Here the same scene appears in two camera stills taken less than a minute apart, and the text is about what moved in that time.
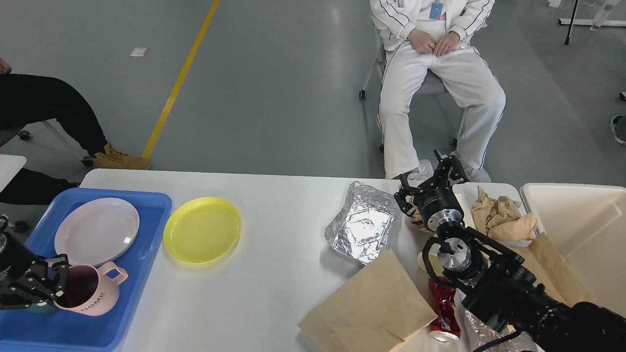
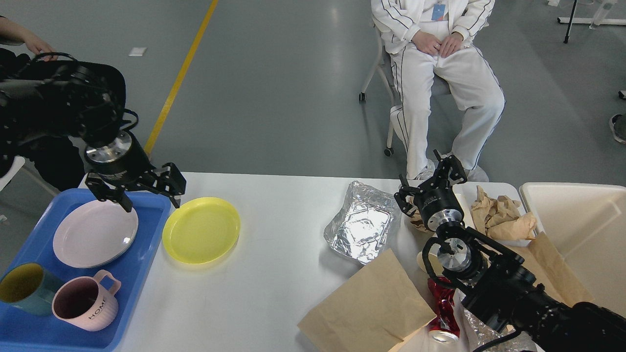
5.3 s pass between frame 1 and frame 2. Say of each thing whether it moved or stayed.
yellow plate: stayed
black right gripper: stayed
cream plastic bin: stayed
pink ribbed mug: moved
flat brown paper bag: stayed
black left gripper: moved
